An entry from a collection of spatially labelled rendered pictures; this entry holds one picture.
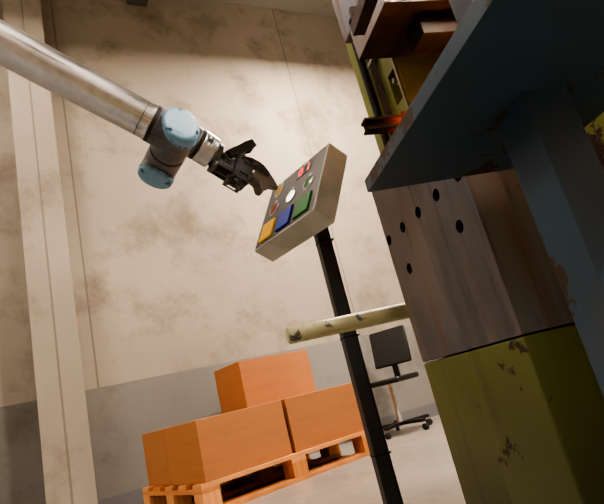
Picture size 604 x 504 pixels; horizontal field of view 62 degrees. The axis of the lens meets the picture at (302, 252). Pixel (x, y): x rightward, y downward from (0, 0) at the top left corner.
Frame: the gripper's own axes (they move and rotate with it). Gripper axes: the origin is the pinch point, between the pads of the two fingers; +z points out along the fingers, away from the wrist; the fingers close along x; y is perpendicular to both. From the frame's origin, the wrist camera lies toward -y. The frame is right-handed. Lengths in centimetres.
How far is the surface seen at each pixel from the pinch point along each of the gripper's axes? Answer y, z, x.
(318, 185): -3.3, 11.1, 6.6
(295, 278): -149, 159, -262
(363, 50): -21.7, -2.7, 38.8
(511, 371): 60, 26, 59
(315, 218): 6.3, 14.0, 4.1
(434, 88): 51, -20, 83
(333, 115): -358, 148, -241
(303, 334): 42.1, 18.3, 3.5
